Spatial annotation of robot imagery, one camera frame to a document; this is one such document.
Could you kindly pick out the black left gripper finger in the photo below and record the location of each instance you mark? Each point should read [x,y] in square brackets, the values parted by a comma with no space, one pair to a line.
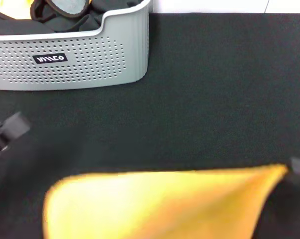
[15,125]

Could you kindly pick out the yellow grey towel black trim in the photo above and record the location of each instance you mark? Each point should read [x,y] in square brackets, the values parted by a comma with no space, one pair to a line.
[139,204]
[70,6]

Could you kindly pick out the grey perforated plastic storage box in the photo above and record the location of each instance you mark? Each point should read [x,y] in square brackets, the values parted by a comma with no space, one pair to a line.
[102,62]

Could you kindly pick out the black tablecloth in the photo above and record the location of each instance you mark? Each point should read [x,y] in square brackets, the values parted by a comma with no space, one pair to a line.
[189,99]

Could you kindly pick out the dark grey cloth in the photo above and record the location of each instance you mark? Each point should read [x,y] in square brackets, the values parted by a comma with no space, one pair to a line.
[15,27]

